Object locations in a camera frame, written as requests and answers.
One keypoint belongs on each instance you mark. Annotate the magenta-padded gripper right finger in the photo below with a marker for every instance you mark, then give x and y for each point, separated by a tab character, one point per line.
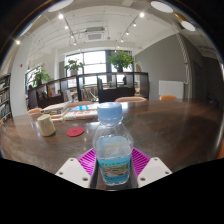
153	171

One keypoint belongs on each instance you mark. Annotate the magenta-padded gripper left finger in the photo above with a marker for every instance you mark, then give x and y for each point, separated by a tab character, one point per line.
71	171

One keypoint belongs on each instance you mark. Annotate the clear blue-capped water bottle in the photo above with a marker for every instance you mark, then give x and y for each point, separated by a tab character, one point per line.
112	146

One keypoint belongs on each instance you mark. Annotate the flat round red coaster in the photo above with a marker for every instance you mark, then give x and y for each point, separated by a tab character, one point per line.
75	131

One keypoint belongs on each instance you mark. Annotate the cream ceramic cup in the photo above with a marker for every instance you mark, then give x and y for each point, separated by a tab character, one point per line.
46	126

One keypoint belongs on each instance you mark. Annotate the white red-edged book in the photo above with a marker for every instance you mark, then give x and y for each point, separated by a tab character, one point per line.
59	119

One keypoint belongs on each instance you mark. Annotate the yellow-edged book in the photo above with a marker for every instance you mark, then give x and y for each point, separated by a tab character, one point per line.
59	116

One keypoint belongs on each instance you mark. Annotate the thick white blue-cover book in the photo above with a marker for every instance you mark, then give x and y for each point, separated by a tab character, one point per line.
81	114

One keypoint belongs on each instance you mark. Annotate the dark grey book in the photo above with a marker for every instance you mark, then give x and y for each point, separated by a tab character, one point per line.
58	112

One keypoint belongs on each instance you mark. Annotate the white book with red title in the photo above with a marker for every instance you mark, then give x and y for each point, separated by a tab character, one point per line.
55	106

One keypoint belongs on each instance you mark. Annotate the orange chairs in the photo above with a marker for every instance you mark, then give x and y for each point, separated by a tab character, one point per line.
130	99

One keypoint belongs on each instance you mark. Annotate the dark cubby shelf unit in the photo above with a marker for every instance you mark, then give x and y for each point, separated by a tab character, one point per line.
115	94

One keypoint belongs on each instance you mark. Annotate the tall dark bookshelf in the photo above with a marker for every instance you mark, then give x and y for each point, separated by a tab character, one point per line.
4	98

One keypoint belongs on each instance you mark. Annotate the potted green plant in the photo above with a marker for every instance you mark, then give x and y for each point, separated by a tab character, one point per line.
120	60
40	76
74	65

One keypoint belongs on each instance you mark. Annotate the ceiling air conditioner unit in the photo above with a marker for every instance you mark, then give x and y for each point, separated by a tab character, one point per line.
95	34

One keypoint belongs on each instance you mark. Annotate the ceiling spot lights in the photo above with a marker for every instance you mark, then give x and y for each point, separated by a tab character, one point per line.
60	16

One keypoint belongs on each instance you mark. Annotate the round white ceiling lamps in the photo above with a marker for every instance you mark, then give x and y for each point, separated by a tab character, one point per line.
161	6

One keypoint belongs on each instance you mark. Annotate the white wall radiator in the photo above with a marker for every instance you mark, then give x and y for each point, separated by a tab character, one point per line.
170	89

